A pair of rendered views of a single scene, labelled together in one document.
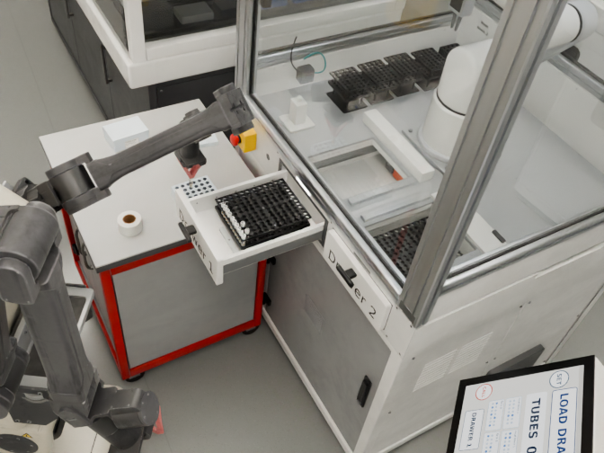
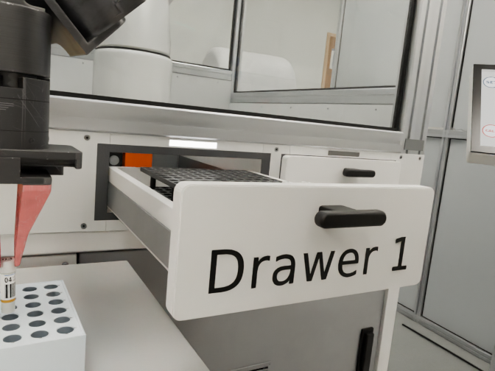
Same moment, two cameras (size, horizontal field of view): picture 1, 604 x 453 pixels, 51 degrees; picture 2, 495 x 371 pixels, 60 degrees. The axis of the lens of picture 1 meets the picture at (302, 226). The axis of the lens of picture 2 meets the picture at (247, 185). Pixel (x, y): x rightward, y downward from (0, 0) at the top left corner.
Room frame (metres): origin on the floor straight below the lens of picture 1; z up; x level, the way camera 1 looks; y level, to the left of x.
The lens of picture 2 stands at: (1.19, 0.68, 0.98)
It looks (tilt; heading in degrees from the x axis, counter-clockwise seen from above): 8 degrees down; 276
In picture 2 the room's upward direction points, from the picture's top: 5 degrees clockwise
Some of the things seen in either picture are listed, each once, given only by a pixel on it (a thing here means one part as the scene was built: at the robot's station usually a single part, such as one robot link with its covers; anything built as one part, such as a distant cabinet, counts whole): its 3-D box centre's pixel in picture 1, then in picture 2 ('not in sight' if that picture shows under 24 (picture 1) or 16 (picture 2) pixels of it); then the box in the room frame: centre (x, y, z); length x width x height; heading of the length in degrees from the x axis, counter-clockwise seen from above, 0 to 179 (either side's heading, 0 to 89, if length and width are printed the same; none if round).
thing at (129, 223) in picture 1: (129, 223); not in sight; (1.24, 0.51, 0.78); 0.07 x 0.07 x 0.04
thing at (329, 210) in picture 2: (189, 230); (342, 215); (1.14, 0.30, 0.91); 0.07 x 0.04 x 0.01; 36
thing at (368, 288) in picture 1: (355, 278); (342, 186); (1.08, -0.16, 0.87); 0.29 x 0.02 x 0.11; 36
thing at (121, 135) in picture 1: (126, 134); not in sight; (1.63, 0.63, 0.79); 0.13 x 0.09 x 0.05; 131
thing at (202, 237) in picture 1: (198, 235); (319, 241); (1.15, 0.28, 0.87); 0.29 x 0.02 x 0.11; 36
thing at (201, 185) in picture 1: (194, 192); (21, 330); (1.41, 0.35, 0.78); 0.12 x 0.08 x 0.04; 128
